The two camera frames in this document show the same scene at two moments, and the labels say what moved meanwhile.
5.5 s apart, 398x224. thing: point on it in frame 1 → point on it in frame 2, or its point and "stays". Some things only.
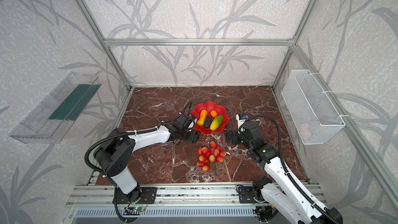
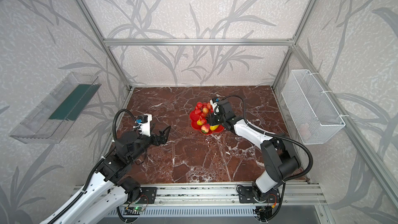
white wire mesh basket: x=315 y=121 stays
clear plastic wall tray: x=51 y=120 stays
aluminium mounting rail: x=102 y=194 stays
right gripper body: x=236 y=136 → x=218 y=117
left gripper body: x=191 y=129 → x=156 y=138
